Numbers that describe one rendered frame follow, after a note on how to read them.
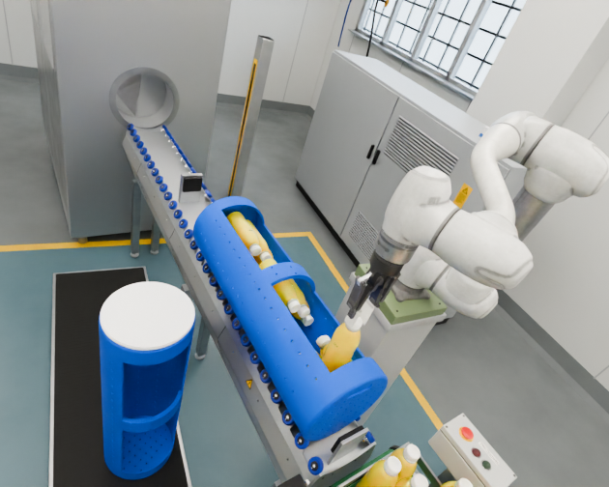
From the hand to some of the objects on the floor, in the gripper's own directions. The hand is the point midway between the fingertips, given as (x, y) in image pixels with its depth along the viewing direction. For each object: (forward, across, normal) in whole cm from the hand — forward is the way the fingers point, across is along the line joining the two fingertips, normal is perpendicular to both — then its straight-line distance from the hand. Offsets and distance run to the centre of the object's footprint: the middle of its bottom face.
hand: (359, 314), depth 99 cm
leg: (+134, +6, -189) cm, 232 cm away
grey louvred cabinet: (+133, -193, -162) cm, 285 cm away
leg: (+135, -8, -91) cm, 163 cm away
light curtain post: (+134, -34, -135) cm, 194 cm away
